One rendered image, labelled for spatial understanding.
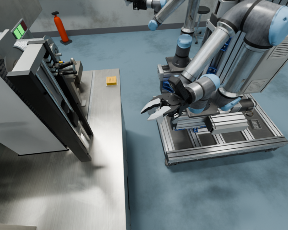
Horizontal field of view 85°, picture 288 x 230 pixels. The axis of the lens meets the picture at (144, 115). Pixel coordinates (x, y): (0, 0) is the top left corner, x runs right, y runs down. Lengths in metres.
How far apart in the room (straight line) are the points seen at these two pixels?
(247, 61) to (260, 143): 1.27
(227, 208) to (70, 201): 1.41
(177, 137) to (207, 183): 0.54
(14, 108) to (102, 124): 0.44
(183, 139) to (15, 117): 1.40
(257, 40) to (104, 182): 0.88
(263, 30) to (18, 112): 0.94
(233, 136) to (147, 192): 1.07
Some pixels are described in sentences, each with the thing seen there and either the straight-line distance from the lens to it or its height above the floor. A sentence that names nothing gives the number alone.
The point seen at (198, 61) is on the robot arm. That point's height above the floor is 1.24.
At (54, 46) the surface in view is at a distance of 0.92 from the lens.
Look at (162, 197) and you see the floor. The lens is 1.70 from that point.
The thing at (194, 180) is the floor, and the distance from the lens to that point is 1.80.
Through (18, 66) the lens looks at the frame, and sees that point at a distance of 0.50.
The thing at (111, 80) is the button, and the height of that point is 0.92.
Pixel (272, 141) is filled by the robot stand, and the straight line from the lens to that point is 2.09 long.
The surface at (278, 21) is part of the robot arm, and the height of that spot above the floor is 1.44.
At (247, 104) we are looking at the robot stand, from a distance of 1.43.
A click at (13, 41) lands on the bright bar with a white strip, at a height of 1.43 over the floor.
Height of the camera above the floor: 1.67
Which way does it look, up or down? 53 degrees down
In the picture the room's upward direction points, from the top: straight up
